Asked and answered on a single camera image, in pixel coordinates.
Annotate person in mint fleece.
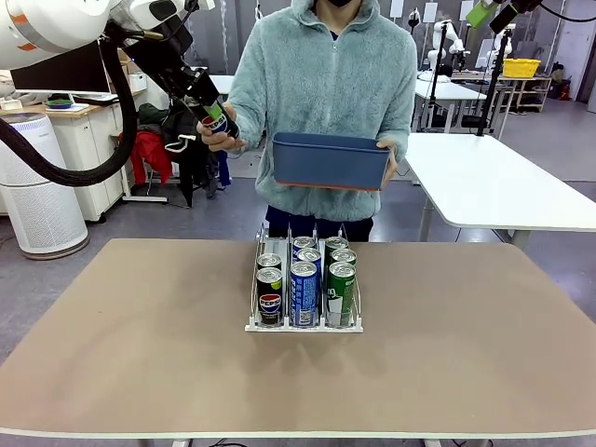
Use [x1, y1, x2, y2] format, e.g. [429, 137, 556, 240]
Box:
[226, 0, 419, 243]

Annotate white air purifier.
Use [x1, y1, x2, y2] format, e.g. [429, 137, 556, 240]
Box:
[0, 114, 89, 261]

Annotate black computer monitor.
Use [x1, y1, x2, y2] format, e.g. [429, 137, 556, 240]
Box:
[9, 55, 113, 94]

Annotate wooden shelf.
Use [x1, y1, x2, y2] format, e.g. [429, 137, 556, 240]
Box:
[496, 76, 553, 114]

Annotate black keyboard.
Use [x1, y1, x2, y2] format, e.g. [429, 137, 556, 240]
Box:
[69, 92, 120, 105]

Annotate white background table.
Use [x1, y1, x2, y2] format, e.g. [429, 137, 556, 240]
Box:
[204, 74, 237, 102]

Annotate white can dispenser rack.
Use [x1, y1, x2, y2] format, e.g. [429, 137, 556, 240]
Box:
[245, 222, 365, 335]

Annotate person's left forearm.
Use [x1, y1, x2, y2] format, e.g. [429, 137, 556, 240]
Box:
[380, 106, 416, 162]

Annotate red jacket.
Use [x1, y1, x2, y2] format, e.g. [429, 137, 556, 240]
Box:
[129, 131, 173, 186]

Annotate black tripod stand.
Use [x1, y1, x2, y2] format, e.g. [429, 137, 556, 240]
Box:
[475, 27, 513, 138]
[426, 22, 449, 135]

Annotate black left arm cable sleeve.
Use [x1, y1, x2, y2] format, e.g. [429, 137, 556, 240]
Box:
[0, 32, 142, 188]

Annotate blue garment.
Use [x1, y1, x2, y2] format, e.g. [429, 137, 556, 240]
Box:
[216, 149, 232, 187]

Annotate person's left hand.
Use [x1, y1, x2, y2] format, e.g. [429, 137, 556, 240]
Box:
[375, 139, 400, 190]

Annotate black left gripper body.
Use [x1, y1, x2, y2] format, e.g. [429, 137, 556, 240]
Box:
[138, 26, 221, 111]

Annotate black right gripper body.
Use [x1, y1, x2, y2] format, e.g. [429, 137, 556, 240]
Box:
[505, 0, 546, 16]

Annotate blue bin with orange handles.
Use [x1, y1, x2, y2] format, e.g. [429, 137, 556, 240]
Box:
[272, 131, 392, 192]

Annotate white clothes rack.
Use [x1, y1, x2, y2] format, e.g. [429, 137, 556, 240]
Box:
[121, 139, 169, 205]

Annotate yellow plastic crate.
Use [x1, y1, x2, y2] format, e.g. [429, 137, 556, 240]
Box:
[502, 58, 542, 78]

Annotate white side table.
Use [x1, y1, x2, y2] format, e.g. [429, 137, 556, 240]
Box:
[403, 132, 596, 255]

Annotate white cabinet desk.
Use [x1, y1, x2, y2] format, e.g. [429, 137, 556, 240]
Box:
[46, 98, 137, 223]

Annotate person's right hand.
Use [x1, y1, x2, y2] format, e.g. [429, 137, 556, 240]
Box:
[196, 118, 251, 155]

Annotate person's right forearm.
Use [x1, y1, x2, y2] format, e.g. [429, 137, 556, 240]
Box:
[226, 92, 269, 142]

